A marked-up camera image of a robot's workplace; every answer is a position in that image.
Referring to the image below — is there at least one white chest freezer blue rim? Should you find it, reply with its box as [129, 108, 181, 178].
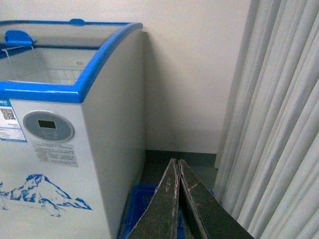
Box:
[0, 19, 145, 239]

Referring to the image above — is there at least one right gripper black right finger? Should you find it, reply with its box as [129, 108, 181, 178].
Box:
[178, 160, 252, 239]

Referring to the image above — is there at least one grey oval control panel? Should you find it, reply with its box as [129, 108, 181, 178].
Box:
[23, 111, 75, 142]

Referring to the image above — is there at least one grey text info sticker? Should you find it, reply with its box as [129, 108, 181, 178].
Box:
[32, 142, 79, 167]

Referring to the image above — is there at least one rear glass freezer lid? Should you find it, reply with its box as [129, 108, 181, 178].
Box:
[0, 19, 128, 35]

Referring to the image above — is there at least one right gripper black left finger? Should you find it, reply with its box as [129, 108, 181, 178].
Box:
[127, 158, 180, 239]

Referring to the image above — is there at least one blue plastic shopping basket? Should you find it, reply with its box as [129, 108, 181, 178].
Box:
[116, 184, 215, 239]

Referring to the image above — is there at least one white vertical curtain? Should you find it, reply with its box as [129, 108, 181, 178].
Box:
[213, 0, 319, 239]

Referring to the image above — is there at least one white wire freezer basket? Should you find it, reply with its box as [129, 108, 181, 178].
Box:
[0, 47, 96, 85]

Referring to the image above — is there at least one sliding glass freezer lid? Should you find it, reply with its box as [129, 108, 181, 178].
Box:
[0, 29, 112, 49]

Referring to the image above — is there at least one blue energy label sticker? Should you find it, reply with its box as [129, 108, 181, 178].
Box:
[0, 99, 27, 142]

